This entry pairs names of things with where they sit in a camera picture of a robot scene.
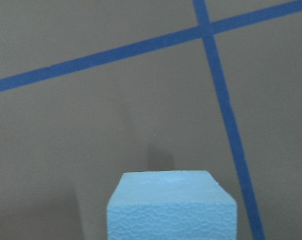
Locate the light blue block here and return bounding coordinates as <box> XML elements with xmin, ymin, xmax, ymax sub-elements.
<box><xmin>106</xmin><ymin>170</ymin><xmax>238</xmax><ymax>240</ymax></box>

